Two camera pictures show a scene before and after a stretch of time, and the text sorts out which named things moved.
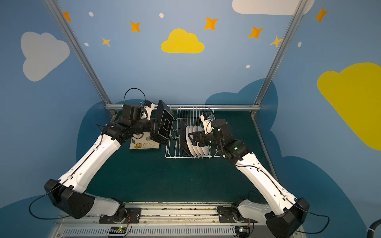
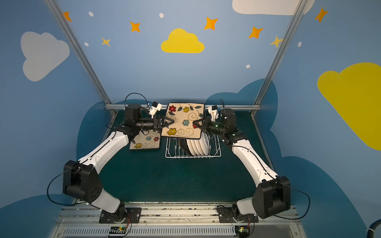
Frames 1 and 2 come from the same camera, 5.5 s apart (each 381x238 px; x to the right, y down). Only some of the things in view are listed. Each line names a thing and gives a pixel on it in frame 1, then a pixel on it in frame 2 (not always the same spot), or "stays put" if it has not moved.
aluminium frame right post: (290, 29) stays put
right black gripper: (196, 140) → (205, 124)
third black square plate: (183, 145) stays put
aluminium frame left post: (79, 51) stays put
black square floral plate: (143, 141) stays put
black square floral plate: (163, 123) → (183, 114)
